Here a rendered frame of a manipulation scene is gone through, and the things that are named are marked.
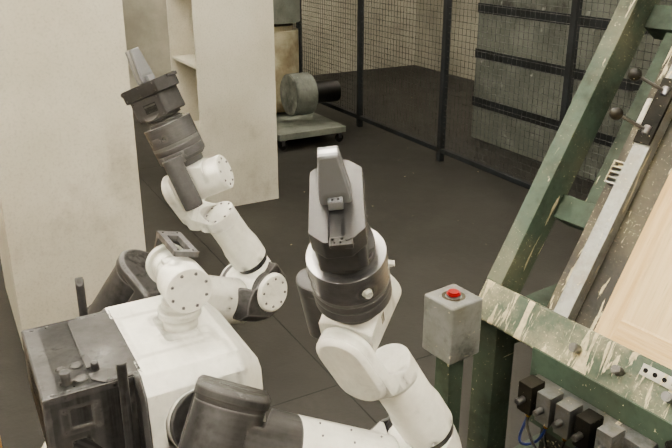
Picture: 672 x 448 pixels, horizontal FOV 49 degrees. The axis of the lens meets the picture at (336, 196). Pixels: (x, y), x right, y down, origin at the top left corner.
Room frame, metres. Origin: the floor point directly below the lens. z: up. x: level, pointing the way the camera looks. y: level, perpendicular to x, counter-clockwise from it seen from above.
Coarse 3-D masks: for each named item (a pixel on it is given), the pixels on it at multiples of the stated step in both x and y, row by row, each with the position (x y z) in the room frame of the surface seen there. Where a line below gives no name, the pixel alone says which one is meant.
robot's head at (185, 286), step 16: (160, 256) 0.97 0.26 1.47; (160, 272) 0.93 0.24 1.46; (176, 272) 0.90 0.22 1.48; (192, 272) 0.91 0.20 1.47; (160, 288) 0.91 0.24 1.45; (176, 288) 0.90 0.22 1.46; (192, 288) 0.91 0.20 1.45; (208, 288) 0.92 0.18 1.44; (160, 304) 0.96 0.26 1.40; (176, 304) 0.89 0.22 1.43; (192, 304) 0.91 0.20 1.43
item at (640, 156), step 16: (640, 144) 1.99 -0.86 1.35; (656, 144) 1.98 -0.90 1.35; (640, 160) 1.95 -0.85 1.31; (624, 176) 1.96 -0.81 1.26; (640, 176) 1.95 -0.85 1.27; (624, 192) 1.93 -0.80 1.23; (608, 208) 1.93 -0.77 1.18; (624, 208) 1.92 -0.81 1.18; (608, 224) 1.90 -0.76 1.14; (592, 240) 1.90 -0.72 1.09; (608, 240) 1.88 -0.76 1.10; (592, 256) 1.87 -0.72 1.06; (576, 272) 1.87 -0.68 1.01; (592, 272) 1.85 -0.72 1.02; (576, 288) 1.84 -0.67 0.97; (560, 304) 1.84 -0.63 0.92; (576, 304) 1.82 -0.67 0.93
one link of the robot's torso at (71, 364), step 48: (48, 336) 0.92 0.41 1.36; (96, 336) 0.92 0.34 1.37; (144, 336) 0.92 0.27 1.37; (192, 336) 0.92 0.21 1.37; (48, 384) 0.80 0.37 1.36; (96, 384) 0.80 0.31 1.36; (144, 384) 0.81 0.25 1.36; (192, 384) 0.83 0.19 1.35; (48, 432) 0.77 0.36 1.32; (96, 432) 0.80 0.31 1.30; (144, 432) 0.80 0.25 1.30
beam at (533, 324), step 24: (504, 288) 1.98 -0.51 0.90; (504, 312) 1.93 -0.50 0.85; (528, 312) 1.88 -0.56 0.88; (552, 312) 1.83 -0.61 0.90; (528, 336) 1.83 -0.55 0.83; (552, 336) 1.79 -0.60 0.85; (576, 336) 1.74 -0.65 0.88; (600, 336) 1.70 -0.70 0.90; (576, 360) 1.70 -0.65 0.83; (600, 360) 1.66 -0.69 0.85; (624, 360) 1.62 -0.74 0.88; (648, 360) 1.59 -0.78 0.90; (624, 384) 1.58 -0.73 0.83; (648, 384) 1.55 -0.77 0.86; (648, 408) 1.51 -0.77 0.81
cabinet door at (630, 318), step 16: (656, 208) 1.86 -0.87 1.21; (656, 224) 1.83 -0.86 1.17; (640, 240) 1.83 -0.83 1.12; (656, 240) 1.80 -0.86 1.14; (640, 256) 1.80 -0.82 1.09; (656, 256) 1.77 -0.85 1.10; (624, 272) 1.80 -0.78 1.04; (640, 272) 1.77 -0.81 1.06; (656, 272) 1.75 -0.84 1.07; (624, 288) 1.77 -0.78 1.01; (640, 288) 1.75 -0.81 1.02; (656, 288) 1.72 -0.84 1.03; (608, 304) 1.77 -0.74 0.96; (624, 304) 1.74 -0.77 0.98; (640, 304) 1.72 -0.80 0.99; (656, 304) 1.69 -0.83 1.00; (608, 320) 1.74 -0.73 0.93; (624, 320) 1.72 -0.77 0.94; (640, 320) 1.69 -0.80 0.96; (656, 320) 1.67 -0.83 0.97; (608, 336) 1.72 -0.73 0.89; (624, 336) 1.69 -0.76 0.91; (640, 336) 1.66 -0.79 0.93; (656, 336) 1.64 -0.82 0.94; (640, 352) 1.64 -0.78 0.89; (656, 352) 1.61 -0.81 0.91
